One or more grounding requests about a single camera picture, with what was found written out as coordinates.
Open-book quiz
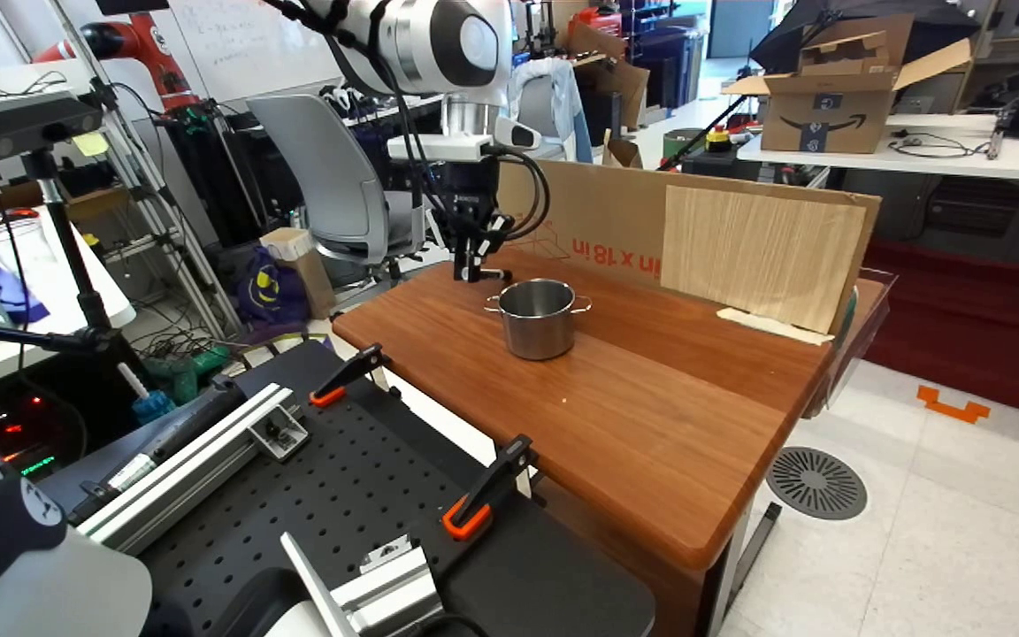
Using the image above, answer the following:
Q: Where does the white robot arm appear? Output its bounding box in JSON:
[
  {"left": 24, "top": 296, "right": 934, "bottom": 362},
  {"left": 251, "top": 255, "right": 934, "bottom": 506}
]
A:
[{"left": 264, "top": 0, "right": 528, "bottom": 284}]

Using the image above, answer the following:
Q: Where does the light wooden panel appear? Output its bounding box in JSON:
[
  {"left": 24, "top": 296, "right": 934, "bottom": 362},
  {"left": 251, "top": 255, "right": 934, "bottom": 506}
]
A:
[{"left": 658, "top": 185, "right": 876, "bottom": 335}]

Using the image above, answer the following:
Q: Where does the near aluminium extrusion rail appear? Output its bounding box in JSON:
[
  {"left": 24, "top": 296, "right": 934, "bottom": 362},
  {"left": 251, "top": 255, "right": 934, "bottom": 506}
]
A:
[{"left": 264, "top": 530, "right": 445, "bottom": 637}]

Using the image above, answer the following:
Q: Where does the open cardboard smile box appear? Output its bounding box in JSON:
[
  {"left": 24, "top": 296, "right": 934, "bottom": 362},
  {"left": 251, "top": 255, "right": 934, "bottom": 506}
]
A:
[{"left": 729, "top": 14, "right": 973, "bottom": 151}]

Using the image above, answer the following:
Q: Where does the far black orange clamp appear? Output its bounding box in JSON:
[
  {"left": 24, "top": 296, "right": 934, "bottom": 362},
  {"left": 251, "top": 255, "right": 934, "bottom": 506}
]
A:
[{"left": 308, "top": 342, "right": 390, "bottom": 412}]

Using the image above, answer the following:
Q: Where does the camera on black tripod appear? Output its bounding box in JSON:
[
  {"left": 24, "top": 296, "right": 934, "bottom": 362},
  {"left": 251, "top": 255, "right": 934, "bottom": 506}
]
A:
[{"left": 0, "top": 89, "right": 147, "bottom": 394}]

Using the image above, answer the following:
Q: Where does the black perforated breadboard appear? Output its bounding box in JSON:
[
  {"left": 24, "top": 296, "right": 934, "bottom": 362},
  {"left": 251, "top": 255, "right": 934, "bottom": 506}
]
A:
[{"left": 133, "top": 384, "right": 653, "bottom": 637}]

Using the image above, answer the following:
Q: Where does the near black orange clamp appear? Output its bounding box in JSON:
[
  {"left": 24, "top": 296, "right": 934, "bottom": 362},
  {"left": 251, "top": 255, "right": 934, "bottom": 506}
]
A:
[{"left": 440, "top": 437, "right": 530, "bottom": 543}]

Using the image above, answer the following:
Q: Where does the aluminium extrusion rail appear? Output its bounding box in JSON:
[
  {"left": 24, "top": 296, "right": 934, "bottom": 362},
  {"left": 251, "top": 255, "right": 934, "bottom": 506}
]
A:
[
  {"left": 77, "top": 384, "right": 308, "bottom": 552},
  {"left": 264, "top": 530, "right": 445, "bottom": 637}
]

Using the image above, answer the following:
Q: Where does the white side table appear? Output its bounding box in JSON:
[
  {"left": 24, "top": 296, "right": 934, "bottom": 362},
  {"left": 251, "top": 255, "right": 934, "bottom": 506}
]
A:
[{"left": 738, "top": 115, "right": 1019, "bottom": 179}]

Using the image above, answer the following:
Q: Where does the round floor drain cover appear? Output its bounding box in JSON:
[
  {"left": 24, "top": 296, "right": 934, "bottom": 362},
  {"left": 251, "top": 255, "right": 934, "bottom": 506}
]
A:
[{"left": 769, "top": 446, "right": 866, "bottom": 520}]

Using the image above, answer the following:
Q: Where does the far aluminium extrusion rail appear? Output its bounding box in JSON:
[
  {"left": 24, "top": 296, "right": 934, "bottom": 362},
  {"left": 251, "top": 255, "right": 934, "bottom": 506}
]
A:
[{"left": 77, "top": 384, "right": 308, "bottom": 552}]

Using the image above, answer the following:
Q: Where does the black orange clamp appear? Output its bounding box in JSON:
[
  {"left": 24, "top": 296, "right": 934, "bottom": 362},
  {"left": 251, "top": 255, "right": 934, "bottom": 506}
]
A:
[
  {"left": 440, "top": 437, "right": 530, "bottom": 543},
  {"left": 308, "top": 342, "right": 390, "bottom": 412}
]

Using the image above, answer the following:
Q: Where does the silver metal pot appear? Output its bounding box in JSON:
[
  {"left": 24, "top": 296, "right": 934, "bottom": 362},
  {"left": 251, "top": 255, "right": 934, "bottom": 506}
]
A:
[{"left": 485, "top": 275, "right": 590, "bottom": 362}]

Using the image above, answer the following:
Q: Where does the grey office chair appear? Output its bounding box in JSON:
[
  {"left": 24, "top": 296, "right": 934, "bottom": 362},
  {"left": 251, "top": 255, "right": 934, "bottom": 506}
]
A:
[{"left": 251, "top": 96, "right": 449, "bottom": 275}]

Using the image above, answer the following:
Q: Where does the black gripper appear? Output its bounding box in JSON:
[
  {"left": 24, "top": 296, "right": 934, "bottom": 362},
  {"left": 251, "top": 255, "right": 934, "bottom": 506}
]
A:
[{"left": 433, "top": 158, "right": 512, "bottom": 284}]

